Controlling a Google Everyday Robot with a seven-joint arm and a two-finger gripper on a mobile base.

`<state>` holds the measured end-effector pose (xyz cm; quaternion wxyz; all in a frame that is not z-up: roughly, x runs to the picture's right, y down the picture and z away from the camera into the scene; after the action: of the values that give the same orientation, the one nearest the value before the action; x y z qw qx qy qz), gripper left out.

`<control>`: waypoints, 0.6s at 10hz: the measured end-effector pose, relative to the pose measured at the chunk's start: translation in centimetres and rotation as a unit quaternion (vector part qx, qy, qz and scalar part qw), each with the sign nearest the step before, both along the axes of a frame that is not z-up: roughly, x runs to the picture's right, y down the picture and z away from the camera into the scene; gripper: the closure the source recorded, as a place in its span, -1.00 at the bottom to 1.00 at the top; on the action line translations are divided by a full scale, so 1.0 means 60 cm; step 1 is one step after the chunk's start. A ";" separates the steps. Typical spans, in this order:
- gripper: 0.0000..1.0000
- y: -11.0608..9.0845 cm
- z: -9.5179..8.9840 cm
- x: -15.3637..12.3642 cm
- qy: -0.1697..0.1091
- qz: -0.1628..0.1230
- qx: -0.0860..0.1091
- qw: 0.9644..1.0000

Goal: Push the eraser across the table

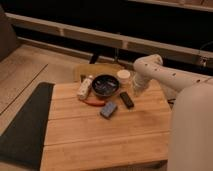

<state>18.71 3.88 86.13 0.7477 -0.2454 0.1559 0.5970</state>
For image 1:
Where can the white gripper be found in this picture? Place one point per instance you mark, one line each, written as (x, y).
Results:
(140, 83)

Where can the black eraser block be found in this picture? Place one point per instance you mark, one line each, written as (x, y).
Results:
(126, 100)

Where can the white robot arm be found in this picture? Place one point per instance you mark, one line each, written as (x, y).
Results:
(191, 135)

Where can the white plastic cup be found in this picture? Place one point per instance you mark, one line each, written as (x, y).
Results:
(123, 77)

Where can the dark round bowl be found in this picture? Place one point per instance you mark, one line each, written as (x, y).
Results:
(105, 85)

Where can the blue sponge block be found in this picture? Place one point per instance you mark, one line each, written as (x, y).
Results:
(109, 108)

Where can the red chili pepper toy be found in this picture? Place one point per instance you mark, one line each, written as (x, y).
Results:
(94, 102)

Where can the white bottle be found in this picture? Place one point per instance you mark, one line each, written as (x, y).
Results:
(85, 87)

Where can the dark floor mat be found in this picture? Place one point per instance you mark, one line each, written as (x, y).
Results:
(23, 140)

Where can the white shelf rail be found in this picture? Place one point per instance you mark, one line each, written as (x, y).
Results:
(172, 52)

